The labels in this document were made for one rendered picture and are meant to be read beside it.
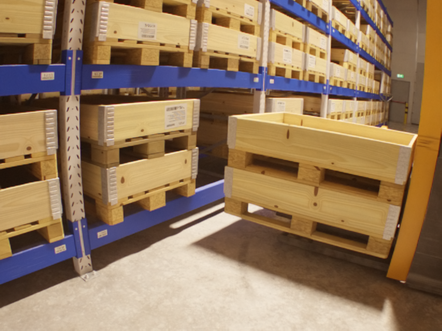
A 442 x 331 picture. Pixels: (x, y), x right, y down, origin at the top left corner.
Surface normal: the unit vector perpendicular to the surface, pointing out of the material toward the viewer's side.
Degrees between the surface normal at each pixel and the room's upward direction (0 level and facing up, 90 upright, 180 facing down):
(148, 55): 90
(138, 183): 90
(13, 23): 90
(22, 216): 90
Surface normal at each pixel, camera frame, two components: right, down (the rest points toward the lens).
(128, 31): 0.83, 0.18
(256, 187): -0.57, 0.17
